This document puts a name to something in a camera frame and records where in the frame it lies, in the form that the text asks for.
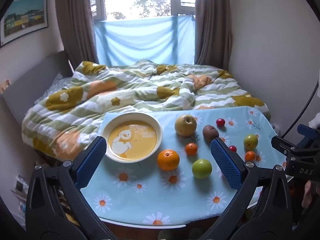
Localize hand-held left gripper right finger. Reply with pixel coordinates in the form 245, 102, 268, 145
200, 137, 293, 240

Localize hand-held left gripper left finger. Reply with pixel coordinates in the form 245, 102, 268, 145
25, 136, 118, 240

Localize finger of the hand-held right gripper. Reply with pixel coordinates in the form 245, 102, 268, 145
271, 135, 320, 155
297, 124, 320, 143

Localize large green fruit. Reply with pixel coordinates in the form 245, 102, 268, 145
192, 158, 213, 179

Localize cream bowl with duck print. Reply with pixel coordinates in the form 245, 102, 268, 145
100, 112, 163, 164

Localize yellow-green apple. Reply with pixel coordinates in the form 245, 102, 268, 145
174, 114, 197, 137

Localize large orange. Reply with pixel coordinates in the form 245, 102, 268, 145
157, 149, 180, 172

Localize person's right hand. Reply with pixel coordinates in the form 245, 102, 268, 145
301, 180, 313, 208

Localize brown kiwi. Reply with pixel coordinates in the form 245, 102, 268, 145
202, 124, 220, 142

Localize small green fruit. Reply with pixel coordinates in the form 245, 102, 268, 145
243, 134, 259, 149

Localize blue daisy print tablecloth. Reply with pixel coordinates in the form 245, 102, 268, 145
80, 106, 288, 227

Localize floral striped blanket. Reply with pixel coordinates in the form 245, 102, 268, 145
21, 59, 272, 163

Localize pile of papers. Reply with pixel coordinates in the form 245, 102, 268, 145
11, 174, 33, 213

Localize blue floral pillow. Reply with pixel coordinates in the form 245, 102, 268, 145
34, 72, 73, 103

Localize grey bed headboard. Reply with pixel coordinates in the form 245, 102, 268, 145
0, 51, 74, 105

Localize small plush toy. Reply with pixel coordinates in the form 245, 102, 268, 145
0, 79, 12, 95

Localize light blue window cloth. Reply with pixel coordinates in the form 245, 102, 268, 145
94, 15, 196, 67

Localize brown curtain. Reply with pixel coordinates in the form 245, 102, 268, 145
55, 0, 98, 70
194, 0, 234, 71

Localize framed landscape picture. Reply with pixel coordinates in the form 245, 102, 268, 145
0, 0, 48, 47

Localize black cable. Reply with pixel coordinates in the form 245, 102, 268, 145
280, 78, 320, 140

